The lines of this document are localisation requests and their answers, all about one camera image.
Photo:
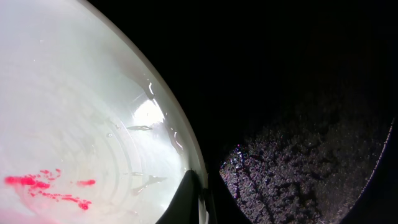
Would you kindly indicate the mint green plate with ketchup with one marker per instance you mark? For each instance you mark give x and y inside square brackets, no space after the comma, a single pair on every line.
[90,132]

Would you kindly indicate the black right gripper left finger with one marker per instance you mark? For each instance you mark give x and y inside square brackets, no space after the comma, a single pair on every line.
[184,206]

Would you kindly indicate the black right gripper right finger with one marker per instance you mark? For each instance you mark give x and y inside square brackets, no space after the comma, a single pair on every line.
[223,208]

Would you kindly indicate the round black serving tray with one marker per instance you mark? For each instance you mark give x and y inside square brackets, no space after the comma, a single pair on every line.
[293,103]

